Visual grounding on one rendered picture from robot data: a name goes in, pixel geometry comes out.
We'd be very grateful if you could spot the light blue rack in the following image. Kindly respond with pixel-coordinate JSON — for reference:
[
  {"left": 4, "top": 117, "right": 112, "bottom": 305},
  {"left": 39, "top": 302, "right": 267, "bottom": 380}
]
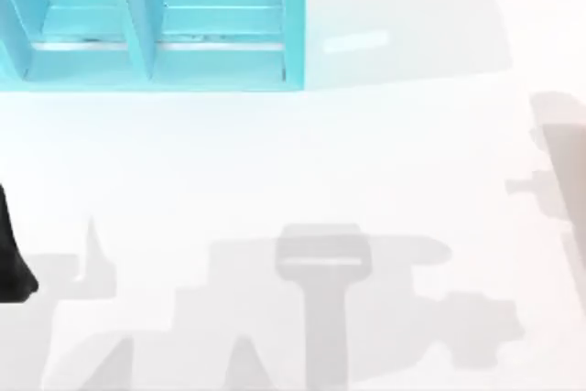
[{"left": 0, "top": 0, "right": 307, "bottom": 93}]

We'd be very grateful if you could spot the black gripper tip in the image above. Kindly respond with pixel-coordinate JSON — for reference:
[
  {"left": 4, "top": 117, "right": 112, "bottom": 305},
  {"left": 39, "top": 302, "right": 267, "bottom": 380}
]
[{"left": 0, "top": 184, "right": 39, "bottom": 305}]

